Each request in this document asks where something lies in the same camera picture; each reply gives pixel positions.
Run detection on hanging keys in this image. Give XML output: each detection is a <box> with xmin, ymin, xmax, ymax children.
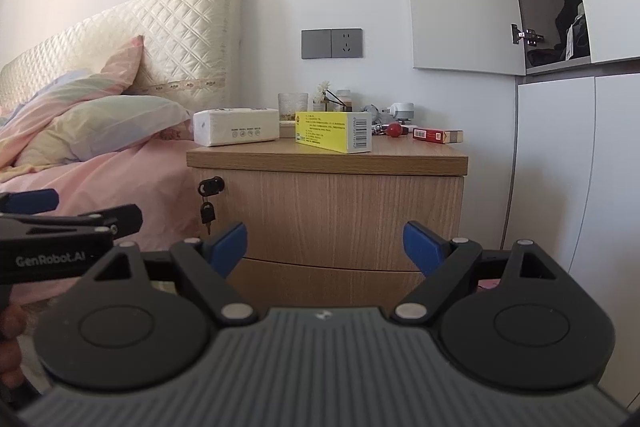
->
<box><xmin>200</xmin><ymin>201</ymin><xmax>217</xmax><ymax>236</ymax></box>

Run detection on wooden nightstand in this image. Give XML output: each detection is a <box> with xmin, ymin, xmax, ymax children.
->
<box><xmin>186</xmin><ymin>137</ymin><xmax>470</xmax><ymax>304</ymax></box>

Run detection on white flower diffuser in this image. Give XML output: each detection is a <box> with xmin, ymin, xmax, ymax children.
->
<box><xmin>312</xmin><ymin>81</ymin><xmax>346</xmax><ymax>114</ymax></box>

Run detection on plain wooden nightstand drawer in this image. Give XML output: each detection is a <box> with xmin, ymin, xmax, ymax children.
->
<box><xmin>226</xmin><ymin>256</ymin><xmax>427</xmax><ymax>304</ymax></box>

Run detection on pink blanket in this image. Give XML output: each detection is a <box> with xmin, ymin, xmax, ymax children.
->
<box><xmin>0</xmin><ymin>127</ymin><xmax>213</xmax><ymax>308</ymax></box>

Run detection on red cigarette box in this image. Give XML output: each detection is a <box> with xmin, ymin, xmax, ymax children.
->
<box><xmin>412</xmin><ymin>128</ymin><xmax>464</xmax><ymax>144</ymax></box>

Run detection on pastel striped pillow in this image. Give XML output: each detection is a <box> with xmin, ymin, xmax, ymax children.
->
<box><xmin>12</xmin><ymin>94</ymin><xmax>194</xmax><ymax>168</ymax></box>

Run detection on metal door hinge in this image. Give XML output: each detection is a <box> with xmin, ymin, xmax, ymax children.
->
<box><xmin>510</xmin><ymin>24</ymin><xmax>545</xmax><ymax>47</ymax></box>

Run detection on white plug adapter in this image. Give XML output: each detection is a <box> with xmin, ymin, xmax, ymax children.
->
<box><xmin>382</xmin><ymin>102</ymin><xmax>416</xmax><ymax>126</ymax></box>

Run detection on grey wall socket panel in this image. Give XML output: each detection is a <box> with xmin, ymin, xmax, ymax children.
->
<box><xmin>301</xmin><ymin>28</ymin><xmax>364</xmax><ymax>60</ymax></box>

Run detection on pink pillow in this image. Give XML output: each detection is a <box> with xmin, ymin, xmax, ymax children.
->
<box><xmin>0</xmin><ymin>35</ymin><xmax>146</xmax><ymax>168</ymax></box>

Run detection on glass cup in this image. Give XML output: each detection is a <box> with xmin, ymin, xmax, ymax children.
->
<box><xmin>278</xmin><ymin>93</ymin><xmax>310</xmax><ymax>126</ymax></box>

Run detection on white tissue pack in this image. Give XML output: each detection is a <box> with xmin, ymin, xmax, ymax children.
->
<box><xmin>192</xmin><ymin>108</ymin><xmax>280</xmax><ymax>148</ymax></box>

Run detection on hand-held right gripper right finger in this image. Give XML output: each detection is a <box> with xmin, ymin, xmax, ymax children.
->
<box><xmin>392</xmin><ymin>221</ymin><xmax>571</xmax><ymax>326</ymax></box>

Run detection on black drawer lock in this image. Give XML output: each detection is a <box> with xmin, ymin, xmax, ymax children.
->
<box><xmin>198</xmin><ymin>176</ymin><xmax>225</xmax><ymax>198</ymax></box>

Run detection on small yellow box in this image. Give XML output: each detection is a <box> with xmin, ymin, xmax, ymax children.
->
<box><xmin>294</xmin><ymin>111</ymin><xmax>373</xmax><ymax>154</ymax></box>

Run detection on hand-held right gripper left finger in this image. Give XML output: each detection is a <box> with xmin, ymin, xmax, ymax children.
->
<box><xmin>80</xmin><ymin>222</ymin><xmax>259</xmax><ymax>326</ymax></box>

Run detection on person's left hand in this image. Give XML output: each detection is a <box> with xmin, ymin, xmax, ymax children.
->
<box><xmin>0</xmin><ymin>304</ymin><xmax>24</xmax><ymax>389</ymax></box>

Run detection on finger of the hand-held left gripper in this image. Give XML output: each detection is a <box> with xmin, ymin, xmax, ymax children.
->
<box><xmin>0</xmin><ymin>204</ymin><xmax>144</xmax><ymax>239</ymax></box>
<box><xmin>0</xmin><ymin>189</ymin><xmax>60</xmax><ymax>214</ymax></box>

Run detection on dark clothes in wardrobe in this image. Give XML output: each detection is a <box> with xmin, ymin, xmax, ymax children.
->
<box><xmin>525</xmin><ymin>0</ymin><xmax>592</xmax><ymax>68</ymax></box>

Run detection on wooden nightstand drawer with lock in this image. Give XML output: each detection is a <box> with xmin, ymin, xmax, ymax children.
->
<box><xmin>192</xmin><ymin>169</ymin><xmax>465</xmax><ymax>272</ymax></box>

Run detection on cream quilted pillow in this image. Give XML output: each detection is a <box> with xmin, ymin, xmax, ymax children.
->
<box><xmin>0</xmin><ymin>0</ymin><xmax>242</xmax><ymax>120</ymax></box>

